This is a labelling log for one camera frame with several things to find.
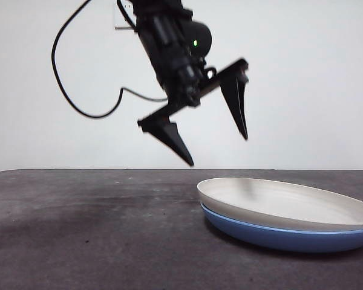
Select white wall socket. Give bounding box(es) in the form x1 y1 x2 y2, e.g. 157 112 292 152
114 1 137 31

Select white round plate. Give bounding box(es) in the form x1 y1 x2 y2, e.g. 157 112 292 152
196 177 363 233

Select black cable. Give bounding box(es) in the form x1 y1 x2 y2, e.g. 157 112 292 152
116 0 139 31
50 0 169 119

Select blue round plate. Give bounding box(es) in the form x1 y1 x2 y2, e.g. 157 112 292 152
200 202 363 254

